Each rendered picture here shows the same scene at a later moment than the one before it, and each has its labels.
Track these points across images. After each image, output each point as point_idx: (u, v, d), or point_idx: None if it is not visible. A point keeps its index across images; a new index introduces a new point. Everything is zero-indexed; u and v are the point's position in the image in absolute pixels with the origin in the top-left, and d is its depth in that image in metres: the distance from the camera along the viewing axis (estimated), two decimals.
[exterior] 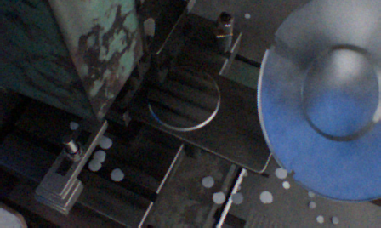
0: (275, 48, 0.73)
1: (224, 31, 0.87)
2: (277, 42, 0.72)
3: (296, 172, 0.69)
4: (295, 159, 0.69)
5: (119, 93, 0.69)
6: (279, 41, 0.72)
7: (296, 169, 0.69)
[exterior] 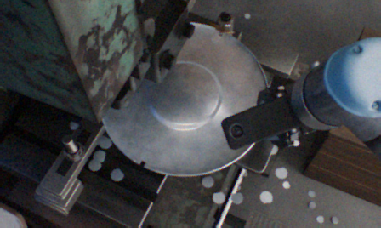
0: (147, 162, 0.75)
1: (226, 29, 0.87)
2: (142, 159, 0.75)
3: None
4: None
5: (119, 93, 0.69)
6: (140, 157, 0.76)
7: None
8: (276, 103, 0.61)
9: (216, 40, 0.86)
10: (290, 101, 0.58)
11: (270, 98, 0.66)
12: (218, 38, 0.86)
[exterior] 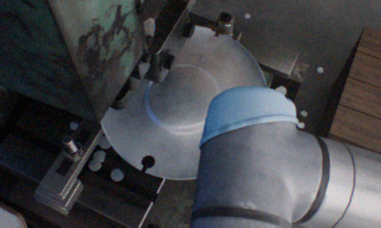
0: None
1: (224, 31, 0.87)
2: None
3: (213, 36, 0.86)
4: (215, 44, 0.85)
5: (119, 93, 0.69)
6: None
7: (213, 37, 0.86)
8: None
9: None
10: None
11: None
12: None
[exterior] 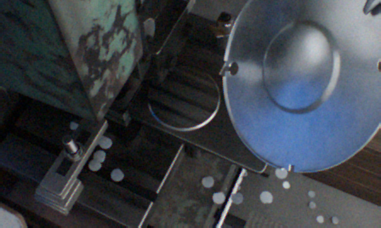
0: None
1: (224, 31, 0.87)
2: None
3: None
4: None
5: (119, 93, 0.69)
6: None
7: None
8: None
9: (292, 156, 0.66)
10: None
11: None
12: (292, 159, 0.66)
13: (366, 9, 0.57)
